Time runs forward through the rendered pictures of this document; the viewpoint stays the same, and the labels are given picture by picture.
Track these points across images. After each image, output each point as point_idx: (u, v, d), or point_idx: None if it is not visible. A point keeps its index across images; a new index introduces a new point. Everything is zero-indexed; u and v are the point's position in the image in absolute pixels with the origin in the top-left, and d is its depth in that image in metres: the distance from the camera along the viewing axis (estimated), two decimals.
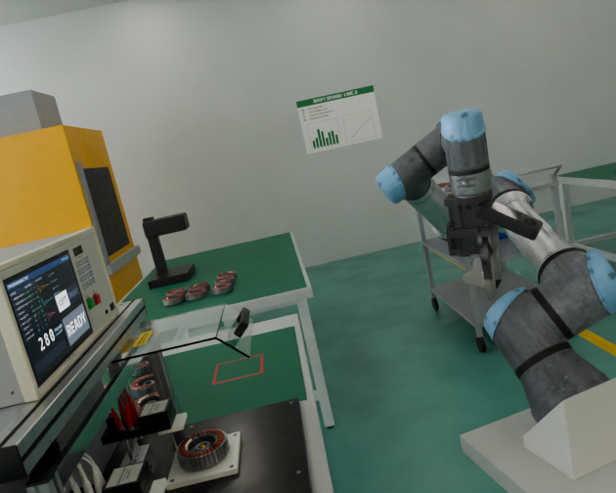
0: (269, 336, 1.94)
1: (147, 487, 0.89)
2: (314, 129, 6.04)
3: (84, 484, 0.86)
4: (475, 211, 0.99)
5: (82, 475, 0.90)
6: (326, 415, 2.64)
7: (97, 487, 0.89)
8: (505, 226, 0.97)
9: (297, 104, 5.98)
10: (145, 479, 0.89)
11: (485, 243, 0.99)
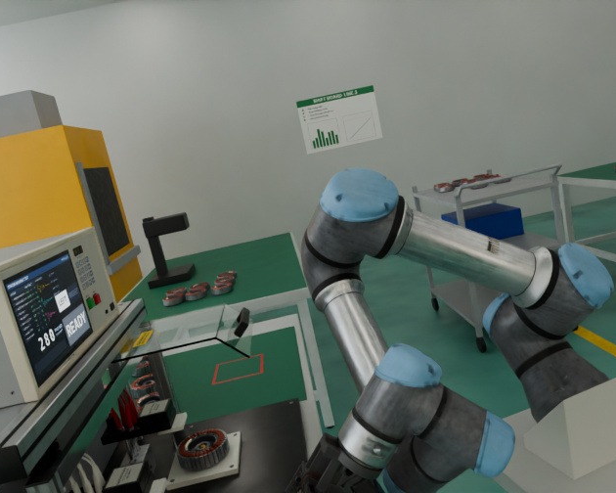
0: (269, 336, 1.94)
1: (147, 487, 0.89)
2: (314, 129, 6.04)
3: (84, 484, 0.86)
4: (354, 482, 0.69)
5: (82, 475, 0.90)
6: (326, 415, 2.64)
7: (97, 487, 0.89)
8: None
9: (297, 104, 5.98)
10: (145, 479, 0.89)
11: None
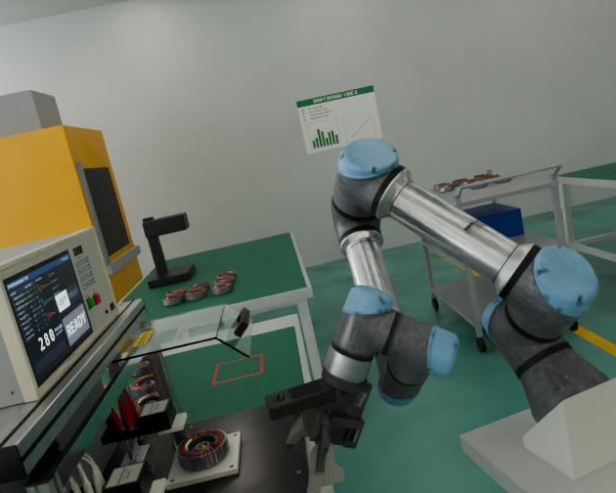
0: (269, 336, 1.94)
1: (147, 487, 0.89)
2: (314, 129, 6.04)
3: (84, 484, 0.86)
4: None
5: (82, 475, 0.90)
6: None
7: (97, 487, 0.89)
8: None
9: (297, 104, 5.98)
10: (145, 479, 0.89)
11: None
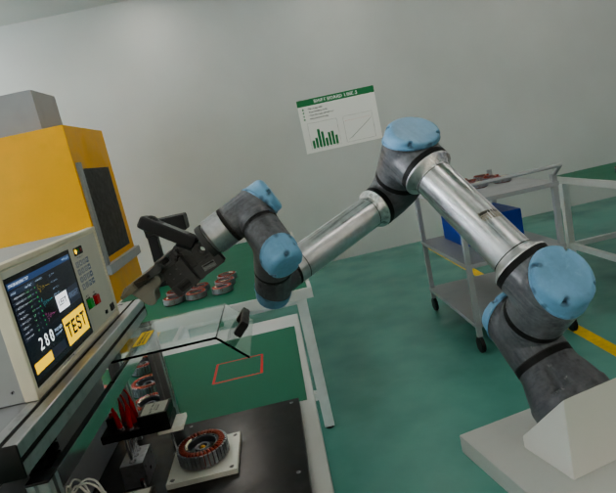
0: (269, 336, 1.94)
1: None
2: (314, 129, 6.04)
3: None
4: None
5: None
6: (326, 415, 2.64)
7: None
8: None
9: (297, 104, 5.98)
10: None
11: None
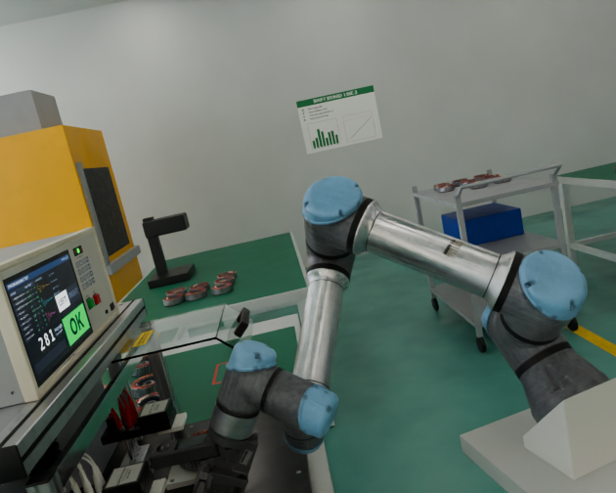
0: (269, 336, 1.94)
1: (147, 487, 0.89)
2: (314, 129, 6.04)
3: (84, 484, 0.86)
4: None
5: (82, 475, 0.90)
6: None
7: (97, 487, 0.89)
8: None
9: (297, 104, 5.98)
10: (145, 479, 0.89)
11: None
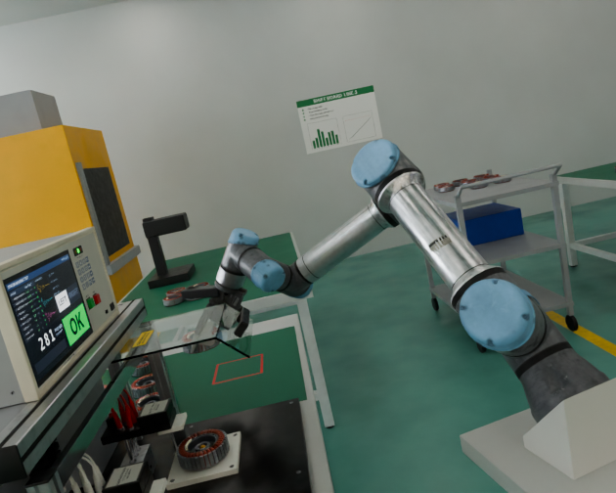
0: (269, 336, 1.94)
1: (147, 487, 0.89)
2: (314, 129, 6.04)
3: (84, 484, 0.86)
4: None
5: (82, 475, 0.90)
6: (326, 415, 2.64)
7: (97, 487, 0.89)
8: None
9: (297, 104, 5.98)
10: (145, 479, 0.89)
11: None
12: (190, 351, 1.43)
